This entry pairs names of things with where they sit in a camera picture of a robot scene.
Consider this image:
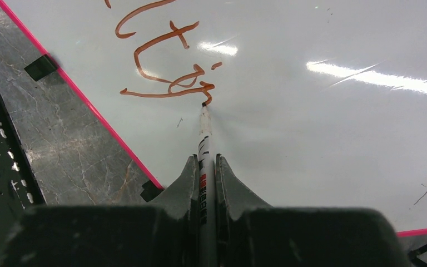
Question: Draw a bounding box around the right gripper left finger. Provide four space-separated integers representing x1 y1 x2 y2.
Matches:
0 155 200 266

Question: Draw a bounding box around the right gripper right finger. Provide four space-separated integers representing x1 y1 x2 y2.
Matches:
215 155 409 266

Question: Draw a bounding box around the white whiteboard marker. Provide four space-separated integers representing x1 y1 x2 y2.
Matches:
198 103 217 266

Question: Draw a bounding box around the whiteboard with pink frame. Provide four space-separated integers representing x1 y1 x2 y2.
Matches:
0 1 427 235

